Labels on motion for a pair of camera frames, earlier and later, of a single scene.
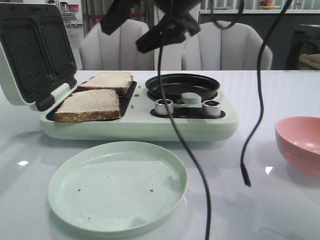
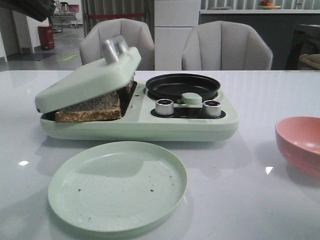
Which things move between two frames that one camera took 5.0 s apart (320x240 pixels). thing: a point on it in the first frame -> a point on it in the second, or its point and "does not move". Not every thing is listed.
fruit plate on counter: (265, 5) does not move
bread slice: (99, 105) does not move
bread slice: (119, 81) -> (131, 87)
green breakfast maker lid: (37, 60) -> (120, 64)
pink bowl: (298, 139) does not move
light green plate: (117, 186) does not move
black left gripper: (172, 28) -> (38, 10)
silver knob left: (160, 107) does not move
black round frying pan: (175, 84) does not move
